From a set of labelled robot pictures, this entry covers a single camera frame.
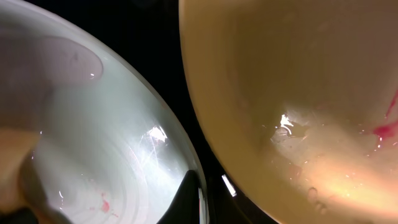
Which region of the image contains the black round tray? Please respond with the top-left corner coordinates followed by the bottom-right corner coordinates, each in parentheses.
top-left (33, 0), bottom-right (272, 223)

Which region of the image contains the yellow plate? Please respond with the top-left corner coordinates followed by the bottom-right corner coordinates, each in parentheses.
top-left (179, 0), bottom-right (397, 223)

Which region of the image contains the light blue plate front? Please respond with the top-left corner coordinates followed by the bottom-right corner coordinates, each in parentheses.
top-left (1, 1), bottom-right (210, 223)

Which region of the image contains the green yellow sponge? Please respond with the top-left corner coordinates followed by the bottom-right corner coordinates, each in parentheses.
top-left (1, 26), bottom-right (103, 223)

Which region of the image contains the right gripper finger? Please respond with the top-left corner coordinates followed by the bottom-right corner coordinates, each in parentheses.
top-left (157, 170), bottom-right (200, 224)

